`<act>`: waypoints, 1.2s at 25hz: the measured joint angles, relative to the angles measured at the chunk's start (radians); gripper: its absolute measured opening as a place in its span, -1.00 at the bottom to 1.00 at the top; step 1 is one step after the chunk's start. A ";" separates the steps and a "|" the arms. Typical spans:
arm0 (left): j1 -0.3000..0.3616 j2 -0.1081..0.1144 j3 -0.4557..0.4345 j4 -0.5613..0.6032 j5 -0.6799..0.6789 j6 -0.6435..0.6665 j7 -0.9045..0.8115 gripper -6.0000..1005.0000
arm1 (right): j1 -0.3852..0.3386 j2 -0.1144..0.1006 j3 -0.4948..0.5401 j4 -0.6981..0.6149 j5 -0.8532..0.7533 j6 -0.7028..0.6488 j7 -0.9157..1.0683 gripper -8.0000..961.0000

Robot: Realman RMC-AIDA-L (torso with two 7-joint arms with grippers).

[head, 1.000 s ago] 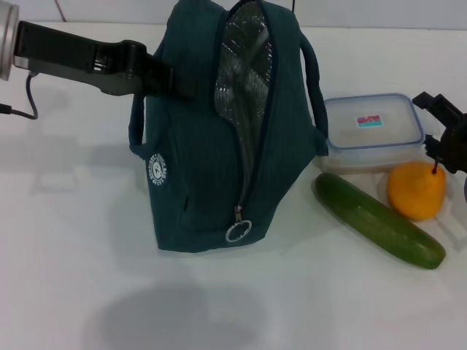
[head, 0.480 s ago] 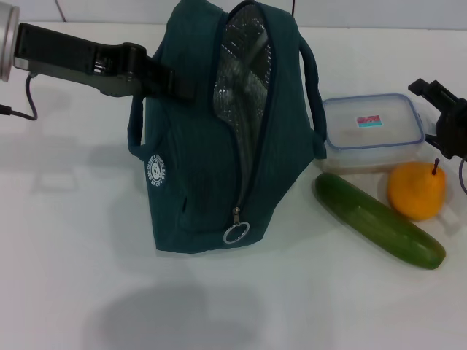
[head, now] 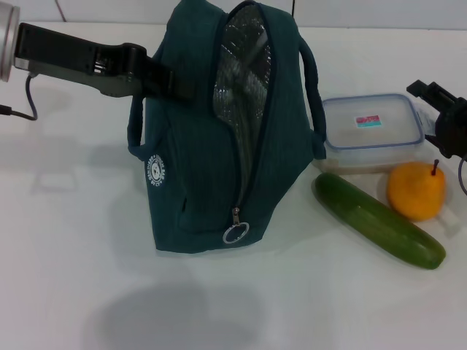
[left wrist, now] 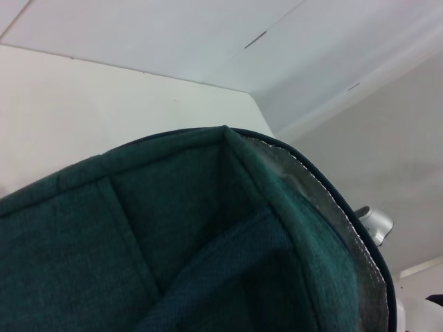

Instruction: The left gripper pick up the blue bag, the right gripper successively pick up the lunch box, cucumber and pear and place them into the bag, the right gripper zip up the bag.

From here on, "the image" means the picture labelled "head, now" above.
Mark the green cucumber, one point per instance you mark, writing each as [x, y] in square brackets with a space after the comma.
[379, 222]

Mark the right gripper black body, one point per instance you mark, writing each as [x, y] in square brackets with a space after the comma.
[454, 127]

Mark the clear food container blue lid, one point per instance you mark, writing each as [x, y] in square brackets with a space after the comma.
[368, 135]

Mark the dark teal fabric lunch bag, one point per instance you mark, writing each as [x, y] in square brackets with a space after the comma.
[189, 164]

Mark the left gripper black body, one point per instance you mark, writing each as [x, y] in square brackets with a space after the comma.
[65, 58]

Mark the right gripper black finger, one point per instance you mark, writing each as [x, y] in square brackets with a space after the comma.
[430, 93]

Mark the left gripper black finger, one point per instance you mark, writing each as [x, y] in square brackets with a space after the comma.
[157, 76]

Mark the orange pear with dark stem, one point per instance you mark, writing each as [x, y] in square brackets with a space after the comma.
[416, 193]

